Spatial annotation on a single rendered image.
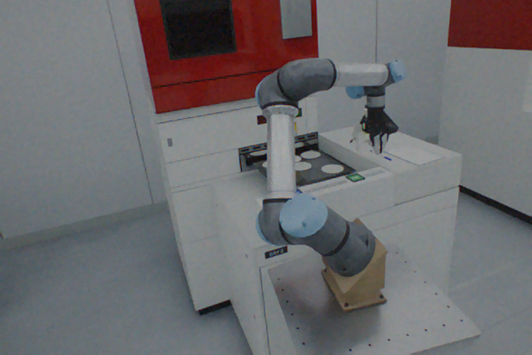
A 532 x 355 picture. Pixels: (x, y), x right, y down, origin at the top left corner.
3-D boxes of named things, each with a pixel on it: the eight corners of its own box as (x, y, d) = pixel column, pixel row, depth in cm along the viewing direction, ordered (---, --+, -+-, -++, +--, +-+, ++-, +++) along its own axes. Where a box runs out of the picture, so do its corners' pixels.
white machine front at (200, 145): (170, 191, 180) (154, 112, 165) (317, 157, 204) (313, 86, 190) (171, 194, 177) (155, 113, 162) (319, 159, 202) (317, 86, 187)
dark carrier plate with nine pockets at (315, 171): (254, 163, 184) (254, 162, 184) (315, 150, 194) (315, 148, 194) (282, 189, 154) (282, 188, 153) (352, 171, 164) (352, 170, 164)
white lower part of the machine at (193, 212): (178, 255, 269) (156, 152, 239) (280, 226, 294) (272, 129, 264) (197, 322, 207) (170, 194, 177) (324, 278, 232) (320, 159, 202)
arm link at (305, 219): (338, 255, 91) (300, 229, 86) (304, 253, 102) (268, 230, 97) (352, 213, 96) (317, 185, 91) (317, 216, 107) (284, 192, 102)
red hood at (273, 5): (145, 90, 224) (123, -15, 203) (266, 72, 249) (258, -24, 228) (156, 115, 158) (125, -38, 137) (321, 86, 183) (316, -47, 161)
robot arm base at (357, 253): (385, 243, 95) (361, 224, 91) (349, 288, 95) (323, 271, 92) (357, 219, 109) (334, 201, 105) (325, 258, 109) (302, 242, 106)
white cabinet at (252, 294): (230, 310, 213) (210, 184, 184) (370, 262, 242) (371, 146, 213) (272, 410, 157) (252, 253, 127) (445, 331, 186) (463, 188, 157)
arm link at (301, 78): (298, 46, 99) (404, 52, 127) (275, 62, 107) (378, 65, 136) (308, 87, 98) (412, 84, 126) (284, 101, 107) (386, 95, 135)
